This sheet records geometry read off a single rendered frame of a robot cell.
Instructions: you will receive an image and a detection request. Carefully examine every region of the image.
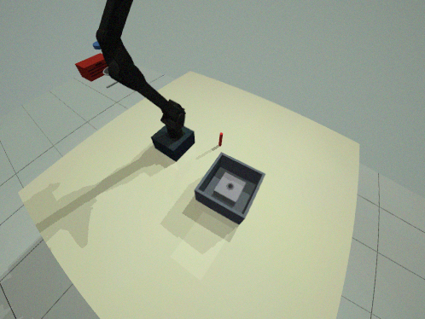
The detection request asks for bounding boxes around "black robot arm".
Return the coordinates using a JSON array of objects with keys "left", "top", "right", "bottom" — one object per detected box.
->
[{"left": 96, "top": 0, "right": 186, "bottom": 142}]

